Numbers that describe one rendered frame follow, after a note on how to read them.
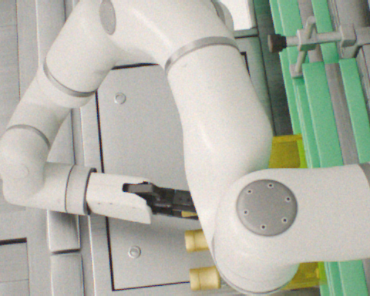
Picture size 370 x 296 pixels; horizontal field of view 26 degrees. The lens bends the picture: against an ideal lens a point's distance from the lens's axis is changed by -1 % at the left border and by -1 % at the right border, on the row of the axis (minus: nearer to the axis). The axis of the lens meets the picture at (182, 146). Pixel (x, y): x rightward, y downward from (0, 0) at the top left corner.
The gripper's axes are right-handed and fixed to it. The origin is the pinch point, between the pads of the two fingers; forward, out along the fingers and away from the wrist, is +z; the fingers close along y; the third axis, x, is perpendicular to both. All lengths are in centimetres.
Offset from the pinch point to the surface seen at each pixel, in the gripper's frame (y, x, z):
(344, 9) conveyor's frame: 5.9, 34.2, 20.7
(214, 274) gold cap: 1.9, -10.4, 5.6
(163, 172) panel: -12.6, 8.7, -5.6
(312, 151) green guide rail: 6.5, 9.0, 17.6
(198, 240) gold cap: 2.2, -5.8, 2.5
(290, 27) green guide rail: 4.1, 30.6, 12.5
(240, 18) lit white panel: -12.5, 40.3, 4.0
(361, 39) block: 15.5, 23.8, 22.3
